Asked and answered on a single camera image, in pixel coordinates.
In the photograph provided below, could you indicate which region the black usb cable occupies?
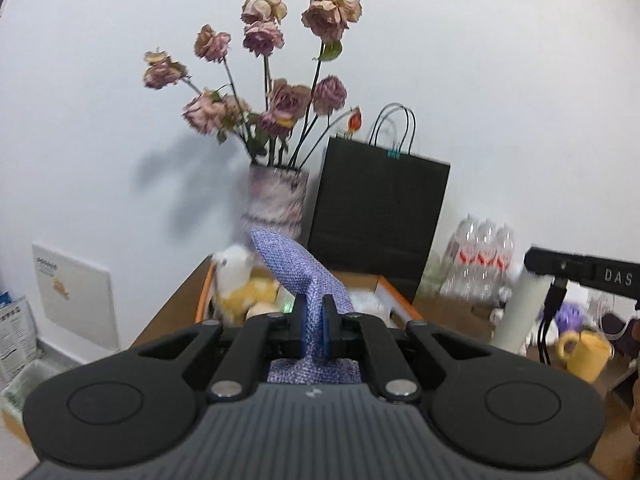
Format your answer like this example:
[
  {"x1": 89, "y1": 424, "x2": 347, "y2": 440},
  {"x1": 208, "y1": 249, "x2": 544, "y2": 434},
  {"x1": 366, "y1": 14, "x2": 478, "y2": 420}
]
[{"x1": 537, "y1": 276, "x2": 569, "y2": 366}]

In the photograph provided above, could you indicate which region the purple cloth pouch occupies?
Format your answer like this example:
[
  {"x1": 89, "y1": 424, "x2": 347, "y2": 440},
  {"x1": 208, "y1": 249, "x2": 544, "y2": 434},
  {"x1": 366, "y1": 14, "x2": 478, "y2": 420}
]
[{"x1": 250, "y1": 228, "x2": 361, "y2": 384}]

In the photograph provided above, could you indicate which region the red cardboard box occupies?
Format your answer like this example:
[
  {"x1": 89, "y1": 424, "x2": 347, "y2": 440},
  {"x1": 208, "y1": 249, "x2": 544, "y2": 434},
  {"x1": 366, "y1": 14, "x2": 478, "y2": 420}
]
[{"x1": 194, "y1": 253, "x2": 426, "y2": 331}]

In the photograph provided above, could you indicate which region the white alpaca plush toy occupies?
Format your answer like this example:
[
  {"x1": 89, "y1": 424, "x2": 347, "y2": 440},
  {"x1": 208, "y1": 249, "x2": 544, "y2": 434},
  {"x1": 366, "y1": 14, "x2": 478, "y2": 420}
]
[{"x1": 213, "y1": 245, "x2": 280, "y2": 327}]

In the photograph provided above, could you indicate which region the yellow mug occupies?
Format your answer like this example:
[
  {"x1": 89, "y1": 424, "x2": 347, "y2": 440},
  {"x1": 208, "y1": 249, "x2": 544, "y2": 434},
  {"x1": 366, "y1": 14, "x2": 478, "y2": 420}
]
[{"x1": 556, "y1": 330, "x2": 614, "y2": 384}]

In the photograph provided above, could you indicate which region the white thermos bottle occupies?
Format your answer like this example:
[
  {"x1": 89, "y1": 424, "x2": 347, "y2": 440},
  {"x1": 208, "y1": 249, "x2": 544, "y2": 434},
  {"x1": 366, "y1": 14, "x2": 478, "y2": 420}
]
[{"x1": 490, "y1": 268, "x2": 551, "y2": 354}]

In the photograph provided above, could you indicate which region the clear plastic water bottle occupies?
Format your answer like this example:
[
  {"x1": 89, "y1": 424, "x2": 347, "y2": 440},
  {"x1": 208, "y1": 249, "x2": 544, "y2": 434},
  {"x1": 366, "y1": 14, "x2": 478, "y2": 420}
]
[{"x1": 439, "y1": 214, "x2": 480, "y2": 297}]

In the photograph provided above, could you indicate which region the black paper bag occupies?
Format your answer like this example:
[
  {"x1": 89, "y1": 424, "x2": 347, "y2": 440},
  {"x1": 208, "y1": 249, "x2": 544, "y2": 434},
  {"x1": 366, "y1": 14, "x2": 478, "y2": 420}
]
[{"x1": 307, "y1": 103, "x2": 450, "y2": 301}]

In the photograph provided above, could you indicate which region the purple ceramic vase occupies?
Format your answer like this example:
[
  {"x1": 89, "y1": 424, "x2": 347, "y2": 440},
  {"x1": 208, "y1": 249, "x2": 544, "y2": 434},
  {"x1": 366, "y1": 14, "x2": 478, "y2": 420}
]
[{"x1": 242, "y1": 165, "x2": 309, "y2": 240}]

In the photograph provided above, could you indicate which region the dried rose bouquet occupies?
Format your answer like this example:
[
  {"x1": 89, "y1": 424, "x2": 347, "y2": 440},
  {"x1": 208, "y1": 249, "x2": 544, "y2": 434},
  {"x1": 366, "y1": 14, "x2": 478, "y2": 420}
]
[{"x1": 142, "y1": 0, "x2": 363, "y2": 170}]

